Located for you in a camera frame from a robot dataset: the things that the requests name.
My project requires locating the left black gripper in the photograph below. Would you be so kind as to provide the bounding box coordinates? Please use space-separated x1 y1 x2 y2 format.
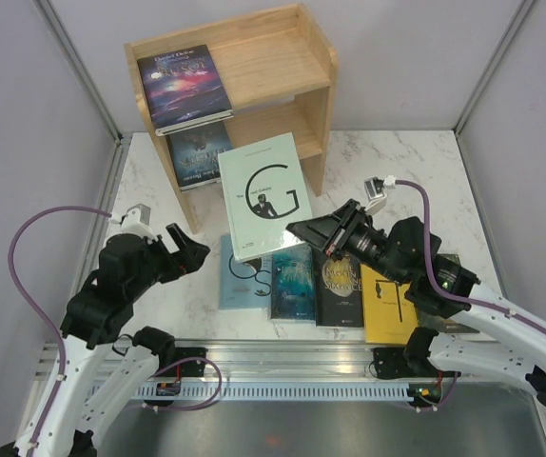
127 222 209 299

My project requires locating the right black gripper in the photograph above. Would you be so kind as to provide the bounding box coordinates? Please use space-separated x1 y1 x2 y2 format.
287 197 407 285

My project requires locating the teal sea cover book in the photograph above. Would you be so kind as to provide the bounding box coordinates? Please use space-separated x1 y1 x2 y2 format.
270 244 316 322

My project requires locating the black Moon and Sixpence book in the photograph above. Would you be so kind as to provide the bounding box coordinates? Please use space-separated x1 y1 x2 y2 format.
313 251 363 328

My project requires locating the grey white book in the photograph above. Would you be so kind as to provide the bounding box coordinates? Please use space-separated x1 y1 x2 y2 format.
218 133 313 262

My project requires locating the light blue book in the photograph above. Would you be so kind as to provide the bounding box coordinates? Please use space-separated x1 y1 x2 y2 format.
219 234 272 310

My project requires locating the Wuthering Heights dark blue book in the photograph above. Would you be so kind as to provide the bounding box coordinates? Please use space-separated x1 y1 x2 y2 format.
166 122 233 191

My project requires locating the yellow book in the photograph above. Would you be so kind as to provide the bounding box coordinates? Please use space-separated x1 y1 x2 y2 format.
361 265 418 346

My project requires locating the Robinson Crusoe purple book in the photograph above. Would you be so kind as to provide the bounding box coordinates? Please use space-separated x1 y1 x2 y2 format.
137 45 234 136

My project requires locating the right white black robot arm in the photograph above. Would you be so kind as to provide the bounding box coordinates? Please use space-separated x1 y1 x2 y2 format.
286 199 546 407

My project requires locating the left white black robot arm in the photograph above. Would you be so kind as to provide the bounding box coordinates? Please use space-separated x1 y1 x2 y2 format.
0 221 210 456

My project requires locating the green gold fantasy book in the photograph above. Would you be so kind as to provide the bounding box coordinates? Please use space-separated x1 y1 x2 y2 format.
415 253 480 340

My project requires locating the wooden two-tier shelf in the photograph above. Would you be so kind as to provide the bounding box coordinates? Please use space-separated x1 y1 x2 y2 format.
125 4 339 232

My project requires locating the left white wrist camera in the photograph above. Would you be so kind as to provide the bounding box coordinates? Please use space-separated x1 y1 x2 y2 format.
107 204 156 240

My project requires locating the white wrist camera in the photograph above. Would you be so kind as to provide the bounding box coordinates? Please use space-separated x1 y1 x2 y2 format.
107 204 156 240
364 175 397 215

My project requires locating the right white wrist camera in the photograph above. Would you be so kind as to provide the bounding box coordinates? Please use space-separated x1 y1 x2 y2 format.
364 175 397 215

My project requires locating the aluminium mounting rail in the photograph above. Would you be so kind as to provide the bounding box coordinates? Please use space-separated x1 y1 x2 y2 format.
39 336 493 382

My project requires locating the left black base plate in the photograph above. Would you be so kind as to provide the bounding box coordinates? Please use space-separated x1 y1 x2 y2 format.
159 347 207 381

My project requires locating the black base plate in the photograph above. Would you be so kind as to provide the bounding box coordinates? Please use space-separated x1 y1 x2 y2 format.
368 347 415 380
159 347 207 381

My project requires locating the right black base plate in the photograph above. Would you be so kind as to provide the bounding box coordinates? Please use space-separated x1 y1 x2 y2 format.
368 347 415 380

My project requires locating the white slotted cable duct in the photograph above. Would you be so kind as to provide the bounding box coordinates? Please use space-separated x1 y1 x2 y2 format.
91 383 440 401

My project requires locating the left aluminium frame post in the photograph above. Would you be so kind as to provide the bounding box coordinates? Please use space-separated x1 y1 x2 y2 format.
34 0 127 144

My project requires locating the aluminium frame post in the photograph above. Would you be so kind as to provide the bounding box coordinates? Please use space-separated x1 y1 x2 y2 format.
34 0 127 144
452 0 538 137

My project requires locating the right aluminium frame post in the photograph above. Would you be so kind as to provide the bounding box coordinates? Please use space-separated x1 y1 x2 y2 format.
452 0 538 137

